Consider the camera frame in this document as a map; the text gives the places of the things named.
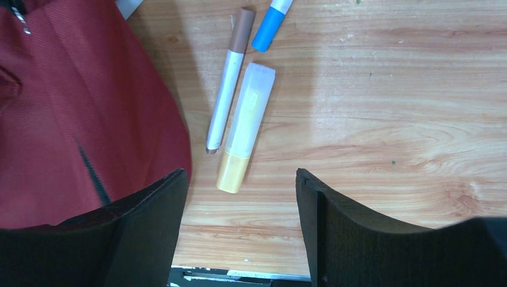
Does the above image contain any red backpack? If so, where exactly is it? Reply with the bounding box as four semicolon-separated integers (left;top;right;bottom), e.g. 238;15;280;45
1;1;192;229

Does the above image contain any purple capped white marker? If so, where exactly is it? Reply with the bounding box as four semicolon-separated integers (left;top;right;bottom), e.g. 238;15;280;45
115;0;143;20

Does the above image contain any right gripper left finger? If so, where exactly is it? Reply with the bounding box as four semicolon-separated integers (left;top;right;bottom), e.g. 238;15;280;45
1;169;188;286

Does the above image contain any blue capped white marker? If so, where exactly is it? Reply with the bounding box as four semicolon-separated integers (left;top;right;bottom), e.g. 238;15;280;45
252;0;293;53

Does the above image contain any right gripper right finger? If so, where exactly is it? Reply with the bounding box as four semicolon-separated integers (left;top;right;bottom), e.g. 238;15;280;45
295;169;506;286

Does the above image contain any brown capped white marker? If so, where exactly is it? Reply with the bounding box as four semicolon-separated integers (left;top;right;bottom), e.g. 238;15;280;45
206;8;255;154

